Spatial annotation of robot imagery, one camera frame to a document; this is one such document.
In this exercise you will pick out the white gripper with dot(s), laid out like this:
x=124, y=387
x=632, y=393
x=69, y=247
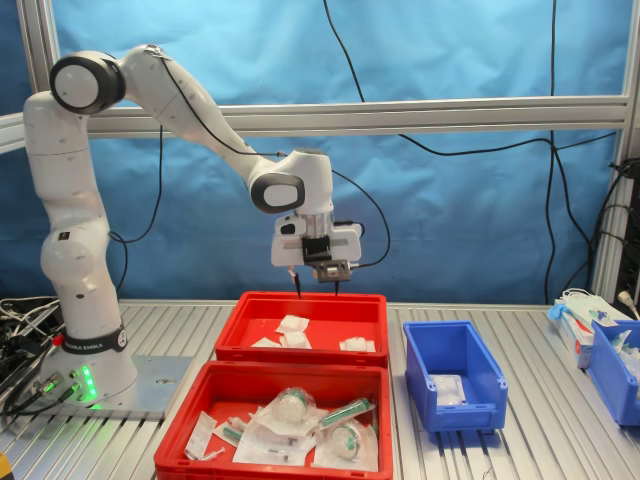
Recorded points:
x=287, y=247

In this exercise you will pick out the white bandage pack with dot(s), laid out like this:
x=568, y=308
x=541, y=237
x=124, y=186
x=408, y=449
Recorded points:
x=451, y=398
x=292, y=323
x=296, y=341
x=356, y=344
x=265, y=343

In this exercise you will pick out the clear syringe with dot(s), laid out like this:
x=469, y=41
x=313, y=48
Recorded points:
x=210, y=454

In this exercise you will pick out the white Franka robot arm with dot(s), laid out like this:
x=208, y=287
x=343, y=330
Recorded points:
x=65, y=200

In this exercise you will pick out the white cardboard supply box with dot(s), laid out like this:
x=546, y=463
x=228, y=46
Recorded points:
x=575, y=340

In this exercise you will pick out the yellow emergency stop box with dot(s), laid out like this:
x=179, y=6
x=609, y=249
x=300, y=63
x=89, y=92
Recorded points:
x=4, y=467

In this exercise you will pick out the red plastic crate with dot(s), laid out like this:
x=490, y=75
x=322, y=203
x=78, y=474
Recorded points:
x=260, y=300
x=225, y=380

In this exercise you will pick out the packed round filter green band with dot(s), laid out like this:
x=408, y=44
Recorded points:
x=345, y=442
x=291, y=407

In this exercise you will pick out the packed green syringe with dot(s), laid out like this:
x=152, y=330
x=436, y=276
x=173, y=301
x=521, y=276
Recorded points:
x=347, y=411
x=232, y=431

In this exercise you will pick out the blue backdrop curtain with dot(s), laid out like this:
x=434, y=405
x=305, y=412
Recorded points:
x=450, y=225

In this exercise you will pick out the blue plastic storage bin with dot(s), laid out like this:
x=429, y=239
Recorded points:
x=450, y=350
x=615, y=395

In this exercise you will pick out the clear packet in blue bin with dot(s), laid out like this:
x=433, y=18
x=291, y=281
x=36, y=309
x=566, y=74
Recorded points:
x=445, y=382

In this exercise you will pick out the clear needle blister pack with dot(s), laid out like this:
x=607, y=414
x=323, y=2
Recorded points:
x=270, y=445

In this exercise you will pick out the white printed paper packet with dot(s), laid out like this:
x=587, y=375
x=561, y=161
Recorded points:
x=200, y=434

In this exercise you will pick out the blue face masks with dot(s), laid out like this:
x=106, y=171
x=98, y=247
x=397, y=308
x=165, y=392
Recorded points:
x=582, y=300

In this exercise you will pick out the white power plug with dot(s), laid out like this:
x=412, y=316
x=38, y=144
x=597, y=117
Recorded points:
x=625, y=298

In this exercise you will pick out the plastic wrapped medical packs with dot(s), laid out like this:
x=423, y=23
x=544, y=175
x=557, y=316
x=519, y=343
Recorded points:
x=627, y=355

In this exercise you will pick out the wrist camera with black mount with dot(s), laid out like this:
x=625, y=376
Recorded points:
x=332, y=270

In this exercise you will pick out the aluminium frame beam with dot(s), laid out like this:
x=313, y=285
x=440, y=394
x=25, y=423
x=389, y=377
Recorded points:
x=475, y=115
x=10, y=132

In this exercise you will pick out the aluminium frame post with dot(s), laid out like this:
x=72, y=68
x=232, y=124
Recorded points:
x=631, y=50
x=37, y=20

